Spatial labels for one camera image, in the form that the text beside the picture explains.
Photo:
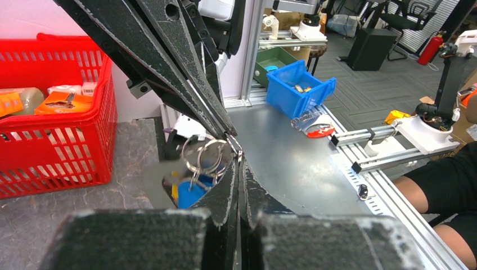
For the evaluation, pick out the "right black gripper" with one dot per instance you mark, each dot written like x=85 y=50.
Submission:
x=172 y=46

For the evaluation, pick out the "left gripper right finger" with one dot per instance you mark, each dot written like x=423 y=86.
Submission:
x=322 y=226

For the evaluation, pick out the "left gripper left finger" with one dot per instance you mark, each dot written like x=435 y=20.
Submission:
x=203 y=236

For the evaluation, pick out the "blue capped key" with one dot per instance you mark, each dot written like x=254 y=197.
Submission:
x=189 y=193

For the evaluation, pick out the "yellow capped key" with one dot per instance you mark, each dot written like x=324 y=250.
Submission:
x=174 y=186

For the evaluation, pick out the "leopard print wrist strap keyring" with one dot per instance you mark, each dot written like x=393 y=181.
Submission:
x=207 y=158

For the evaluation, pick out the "leader arm white base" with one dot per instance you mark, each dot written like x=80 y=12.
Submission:
x=425 y=138

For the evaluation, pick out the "pink white packet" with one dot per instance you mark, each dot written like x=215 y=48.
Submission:
x=87 y=89

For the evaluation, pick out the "orange razor package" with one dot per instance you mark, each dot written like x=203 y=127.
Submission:
x=62 y=103

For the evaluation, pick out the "green bin outside cell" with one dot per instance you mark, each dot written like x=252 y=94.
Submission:
x=269 y=60

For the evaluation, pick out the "beige soap pouch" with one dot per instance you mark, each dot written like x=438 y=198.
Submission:
x=30 y=97

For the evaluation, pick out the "blue bin outside cell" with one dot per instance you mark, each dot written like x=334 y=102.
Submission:
x=292 y=90

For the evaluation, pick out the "red plastic basket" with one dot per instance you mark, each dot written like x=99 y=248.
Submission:
x=46 y=153

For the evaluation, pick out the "person outside cell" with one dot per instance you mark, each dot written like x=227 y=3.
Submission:
x=447 y=186

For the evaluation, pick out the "black speaker box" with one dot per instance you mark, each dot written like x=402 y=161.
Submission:
x=370 y=48

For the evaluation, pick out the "red fire extinguisher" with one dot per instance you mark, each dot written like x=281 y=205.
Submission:
x=432 y=47

